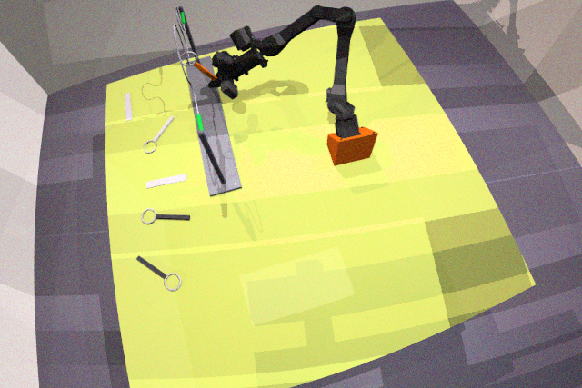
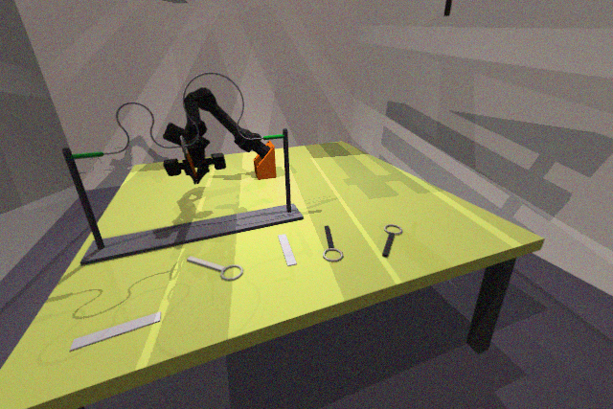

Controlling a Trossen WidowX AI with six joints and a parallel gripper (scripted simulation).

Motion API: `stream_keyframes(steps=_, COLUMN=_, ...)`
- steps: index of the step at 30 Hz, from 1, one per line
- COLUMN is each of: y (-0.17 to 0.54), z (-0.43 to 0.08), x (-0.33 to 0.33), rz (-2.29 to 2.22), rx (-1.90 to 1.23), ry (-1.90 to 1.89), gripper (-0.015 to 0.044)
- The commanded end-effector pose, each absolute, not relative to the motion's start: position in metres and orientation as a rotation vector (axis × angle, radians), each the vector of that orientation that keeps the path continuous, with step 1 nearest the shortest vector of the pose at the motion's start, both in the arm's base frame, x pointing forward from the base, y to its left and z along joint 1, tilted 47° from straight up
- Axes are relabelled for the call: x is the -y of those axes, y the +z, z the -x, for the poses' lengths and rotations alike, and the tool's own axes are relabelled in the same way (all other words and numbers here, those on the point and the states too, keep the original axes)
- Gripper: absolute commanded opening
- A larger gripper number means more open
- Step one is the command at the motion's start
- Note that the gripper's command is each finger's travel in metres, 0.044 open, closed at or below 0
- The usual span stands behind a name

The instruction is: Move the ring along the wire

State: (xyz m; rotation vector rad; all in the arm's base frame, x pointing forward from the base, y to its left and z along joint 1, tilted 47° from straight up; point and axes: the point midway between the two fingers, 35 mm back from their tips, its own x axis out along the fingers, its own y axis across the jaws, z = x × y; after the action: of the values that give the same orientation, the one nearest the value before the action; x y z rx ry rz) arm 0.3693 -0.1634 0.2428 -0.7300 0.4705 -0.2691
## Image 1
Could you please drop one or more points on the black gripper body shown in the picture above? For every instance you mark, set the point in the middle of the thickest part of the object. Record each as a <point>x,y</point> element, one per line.
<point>227,86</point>

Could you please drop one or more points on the grey handle with white loop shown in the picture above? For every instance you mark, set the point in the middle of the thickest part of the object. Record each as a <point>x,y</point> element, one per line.
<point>164,216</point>
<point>145,262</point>

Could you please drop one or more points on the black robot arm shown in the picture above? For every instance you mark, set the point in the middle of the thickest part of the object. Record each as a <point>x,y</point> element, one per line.
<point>346,124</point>

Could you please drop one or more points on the white ring with flat handle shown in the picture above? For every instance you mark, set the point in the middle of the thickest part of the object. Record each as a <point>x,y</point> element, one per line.
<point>159,133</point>

